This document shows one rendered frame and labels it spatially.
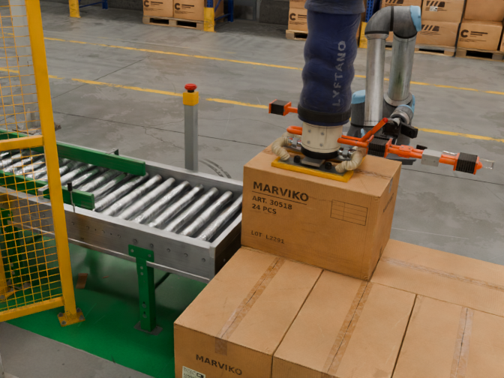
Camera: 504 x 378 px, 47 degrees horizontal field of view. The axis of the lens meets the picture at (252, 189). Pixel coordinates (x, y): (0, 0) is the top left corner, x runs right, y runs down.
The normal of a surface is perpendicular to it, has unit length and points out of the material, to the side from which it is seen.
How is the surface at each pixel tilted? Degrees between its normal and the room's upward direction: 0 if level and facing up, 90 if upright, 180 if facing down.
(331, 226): 90
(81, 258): 0
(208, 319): 0
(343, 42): 78
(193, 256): 90
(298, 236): 90
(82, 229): 90
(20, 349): 0
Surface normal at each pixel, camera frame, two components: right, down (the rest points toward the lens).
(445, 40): -0.32, 0.40
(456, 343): 0.04, -0.90
